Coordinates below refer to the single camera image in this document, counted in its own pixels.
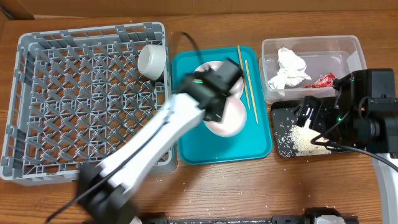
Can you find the grey bowl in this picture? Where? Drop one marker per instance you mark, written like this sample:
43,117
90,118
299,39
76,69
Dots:
152,61

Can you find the wooden chopstick left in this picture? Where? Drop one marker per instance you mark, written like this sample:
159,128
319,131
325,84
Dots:
244,78

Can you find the teal plastic tray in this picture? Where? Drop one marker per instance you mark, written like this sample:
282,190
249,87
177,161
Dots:
201,146

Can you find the red snack wrapper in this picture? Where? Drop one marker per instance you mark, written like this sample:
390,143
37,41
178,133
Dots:
324,81

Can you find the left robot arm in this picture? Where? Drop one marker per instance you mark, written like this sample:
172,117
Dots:
104,190

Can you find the white napkin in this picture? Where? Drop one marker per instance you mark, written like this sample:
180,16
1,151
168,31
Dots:
288,70

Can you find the wooden chopstick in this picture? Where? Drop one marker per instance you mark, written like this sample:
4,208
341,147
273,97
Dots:
244,78
251,91

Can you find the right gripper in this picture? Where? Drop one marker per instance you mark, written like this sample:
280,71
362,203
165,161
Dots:
310,112

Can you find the grey dishwasher rack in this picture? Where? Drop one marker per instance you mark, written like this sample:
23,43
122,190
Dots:
77,96

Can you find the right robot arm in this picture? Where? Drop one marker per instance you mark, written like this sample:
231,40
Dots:
361,117

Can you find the rice pile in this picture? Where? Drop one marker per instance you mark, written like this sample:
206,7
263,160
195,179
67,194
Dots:
306,141

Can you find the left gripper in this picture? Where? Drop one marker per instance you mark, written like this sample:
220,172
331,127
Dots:
217,116

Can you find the large white plate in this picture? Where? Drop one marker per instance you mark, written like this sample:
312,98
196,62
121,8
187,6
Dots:
237,89

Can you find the wooden chopstick right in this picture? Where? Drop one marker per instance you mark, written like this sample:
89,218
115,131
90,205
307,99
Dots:
251,91

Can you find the clear plastic bin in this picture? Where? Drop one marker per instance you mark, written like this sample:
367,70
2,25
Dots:
336,54

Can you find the black tray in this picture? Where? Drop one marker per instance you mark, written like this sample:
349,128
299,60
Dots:
298,133

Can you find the pink bowl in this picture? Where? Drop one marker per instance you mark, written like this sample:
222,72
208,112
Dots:
233,119

